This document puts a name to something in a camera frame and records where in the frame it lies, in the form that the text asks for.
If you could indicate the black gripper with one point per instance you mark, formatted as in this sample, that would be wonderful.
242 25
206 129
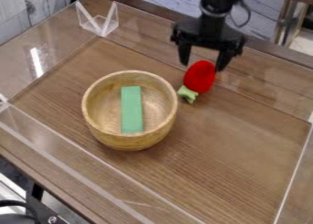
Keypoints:
207 33

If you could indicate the red plush strawberry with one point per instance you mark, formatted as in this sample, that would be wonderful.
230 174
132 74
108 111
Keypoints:
198 80

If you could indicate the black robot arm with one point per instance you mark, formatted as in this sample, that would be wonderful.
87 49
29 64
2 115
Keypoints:
218 9

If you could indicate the green rectangular block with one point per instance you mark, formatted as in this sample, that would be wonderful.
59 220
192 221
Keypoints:
131 110

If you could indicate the metal table leg background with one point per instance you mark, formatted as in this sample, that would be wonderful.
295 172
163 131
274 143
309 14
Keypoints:
289 23

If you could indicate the wooden bowl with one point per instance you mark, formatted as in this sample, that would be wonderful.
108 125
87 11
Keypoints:
100 109

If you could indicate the clear acrylic tray wall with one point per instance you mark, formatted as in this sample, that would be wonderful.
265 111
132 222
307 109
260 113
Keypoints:
91 186

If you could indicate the black table frame leg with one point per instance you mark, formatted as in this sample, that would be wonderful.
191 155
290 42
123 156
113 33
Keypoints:
46 216

